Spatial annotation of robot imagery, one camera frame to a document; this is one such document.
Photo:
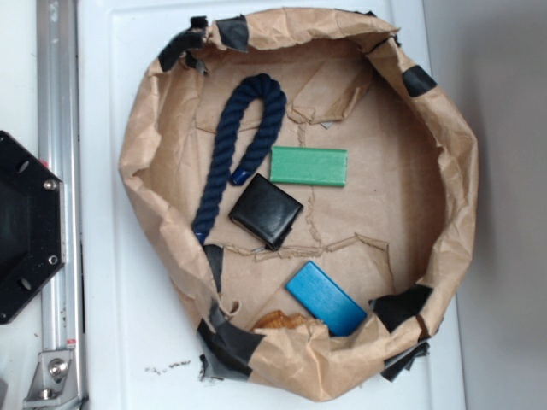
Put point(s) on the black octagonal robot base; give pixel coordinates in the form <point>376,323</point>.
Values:
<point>31,227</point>

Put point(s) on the green rectangular block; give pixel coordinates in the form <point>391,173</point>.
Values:
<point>307,166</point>

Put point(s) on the blue rectangular block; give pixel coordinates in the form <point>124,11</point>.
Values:
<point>325,300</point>

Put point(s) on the black leather wallet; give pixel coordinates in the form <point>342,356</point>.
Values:
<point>266,212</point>

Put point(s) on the brown paper bag bin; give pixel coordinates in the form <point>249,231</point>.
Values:
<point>397,238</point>

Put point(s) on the orange wooden object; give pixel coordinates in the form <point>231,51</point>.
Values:
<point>279,320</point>

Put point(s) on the aluminium extrusion rail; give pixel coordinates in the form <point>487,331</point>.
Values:
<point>63,327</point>

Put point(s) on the metal corner bracket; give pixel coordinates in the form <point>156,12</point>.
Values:
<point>54,382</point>

